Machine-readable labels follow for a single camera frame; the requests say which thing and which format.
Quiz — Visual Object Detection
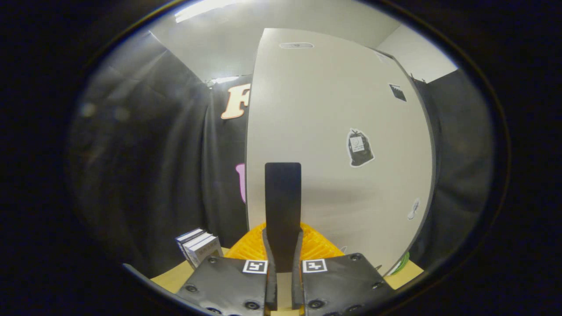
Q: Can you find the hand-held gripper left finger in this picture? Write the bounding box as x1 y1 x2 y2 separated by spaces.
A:
176 223 278 316

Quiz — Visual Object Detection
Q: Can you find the black door handle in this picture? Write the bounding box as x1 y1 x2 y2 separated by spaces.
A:
264 162 303 273

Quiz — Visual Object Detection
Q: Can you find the green and pink package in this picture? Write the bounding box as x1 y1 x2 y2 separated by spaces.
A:
386 251 411 276

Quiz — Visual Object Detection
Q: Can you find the white shoe cabinet door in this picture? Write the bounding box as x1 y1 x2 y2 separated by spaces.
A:
245 28 435 276

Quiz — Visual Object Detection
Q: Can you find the grey book set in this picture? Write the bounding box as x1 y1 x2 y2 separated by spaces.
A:
176 228 223 269

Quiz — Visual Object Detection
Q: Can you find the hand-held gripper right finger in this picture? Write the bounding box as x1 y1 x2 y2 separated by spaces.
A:
292 222 396 316

